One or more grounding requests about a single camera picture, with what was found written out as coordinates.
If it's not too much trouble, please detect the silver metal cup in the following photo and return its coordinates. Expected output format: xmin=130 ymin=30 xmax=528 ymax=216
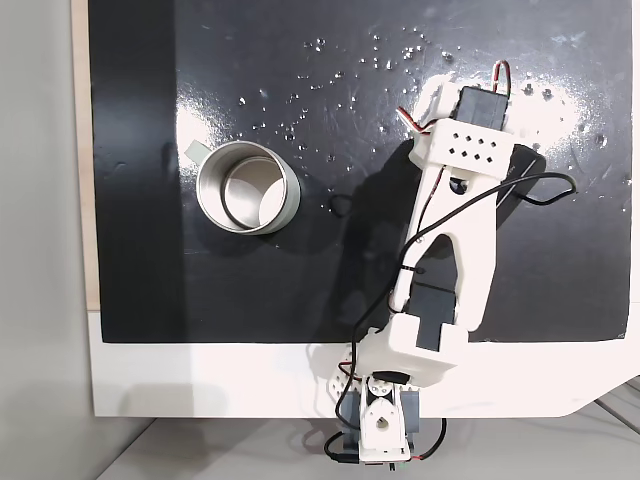
xmin=185 ymin=140 xmax=304 ymax=237

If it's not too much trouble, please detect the black glossy table mat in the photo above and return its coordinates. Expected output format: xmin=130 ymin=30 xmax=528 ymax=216
xmin=87 ymin=0 xmax=632 ymax=345

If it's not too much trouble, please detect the grey table clamp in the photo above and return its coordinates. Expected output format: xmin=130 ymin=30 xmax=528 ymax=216
xmin=337 ymin=388 xmax=427 ymax=454

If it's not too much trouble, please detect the pale wooden board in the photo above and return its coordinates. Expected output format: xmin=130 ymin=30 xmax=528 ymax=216
xmin=70 ymin=0 xmax=104 ymax=314

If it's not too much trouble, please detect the red white black servo cable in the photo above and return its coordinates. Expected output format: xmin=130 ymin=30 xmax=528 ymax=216
xmin=396 ymin=106 xmax=437 ymax=137
xmin=492 ymin=59 xmax=515 ymax=99

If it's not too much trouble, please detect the thin black camera cable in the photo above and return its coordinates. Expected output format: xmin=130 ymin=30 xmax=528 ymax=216
xmin=348 ymin=171 xmax=579 ymax=381

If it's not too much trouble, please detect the black base power cable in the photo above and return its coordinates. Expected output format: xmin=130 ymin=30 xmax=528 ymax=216
xmin=323 ymin=414 xmax=448 ymax=466

